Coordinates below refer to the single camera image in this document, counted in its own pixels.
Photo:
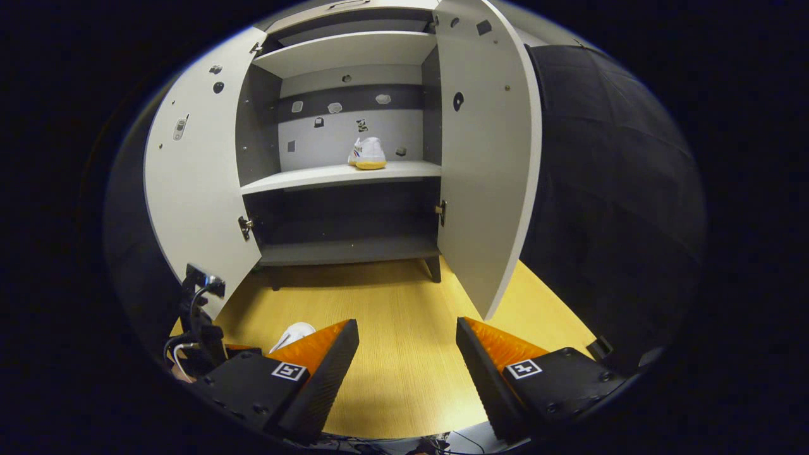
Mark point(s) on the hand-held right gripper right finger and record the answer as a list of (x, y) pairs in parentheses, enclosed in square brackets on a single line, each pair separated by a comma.
[(490, 385)]

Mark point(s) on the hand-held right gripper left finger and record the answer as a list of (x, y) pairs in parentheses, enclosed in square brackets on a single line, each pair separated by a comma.
[(328, 382)]

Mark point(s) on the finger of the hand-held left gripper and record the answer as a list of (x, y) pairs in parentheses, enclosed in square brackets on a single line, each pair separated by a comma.
[(243, 349)]

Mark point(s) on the white canvas shoe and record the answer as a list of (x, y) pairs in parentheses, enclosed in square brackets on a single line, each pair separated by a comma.
[(294, 333), (370, 155)]

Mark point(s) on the white cabinet door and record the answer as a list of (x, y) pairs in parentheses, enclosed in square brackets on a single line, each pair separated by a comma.
[(486, 189), (196, 189)]

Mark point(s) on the white cabinet shelf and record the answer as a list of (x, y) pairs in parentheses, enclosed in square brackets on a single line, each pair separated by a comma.
[(347, 54), (341, 177)]

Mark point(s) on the white cabinet drawer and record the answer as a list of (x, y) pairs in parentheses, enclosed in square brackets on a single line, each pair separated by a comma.
[(379, 16)]

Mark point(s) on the black backdrop cloth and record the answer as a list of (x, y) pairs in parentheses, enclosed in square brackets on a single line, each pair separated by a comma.
[(619, 189)]

